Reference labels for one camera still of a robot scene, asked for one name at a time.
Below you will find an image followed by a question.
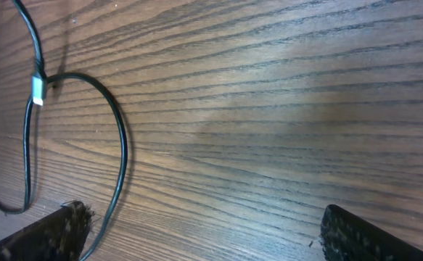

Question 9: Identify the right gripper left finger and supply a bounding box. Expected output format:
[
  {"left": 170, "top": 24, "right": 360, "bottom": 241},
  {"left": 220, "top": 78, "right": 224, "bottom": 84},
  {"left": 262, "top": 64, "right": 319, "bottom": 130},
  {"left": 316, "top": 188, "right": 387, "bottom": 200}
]
[{"left": 0, "top": 201, "right": 94, "bottom": 261}]

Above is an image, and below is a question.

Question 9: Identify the black cable bundle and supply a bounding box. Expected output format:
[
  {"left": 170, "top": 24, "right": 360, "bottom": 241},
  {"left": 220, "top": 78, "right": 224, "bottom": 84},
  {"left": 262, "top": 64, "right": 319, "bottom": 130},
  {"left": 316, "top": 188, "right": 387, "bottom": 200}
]
[{"left": 0, "top": 0, "right": 129, "bottom": 261}]

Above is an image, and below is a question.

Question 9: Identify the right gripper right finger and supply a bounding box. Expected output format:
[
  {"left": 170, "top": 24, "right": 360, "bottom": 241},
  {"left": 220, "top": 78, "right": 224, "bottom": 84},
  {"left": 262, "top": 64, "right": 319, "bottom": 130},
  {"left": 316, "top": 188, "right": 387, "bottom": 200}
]
[{"left": 320, "top": 204, "right": 423, "bottom": 261}]

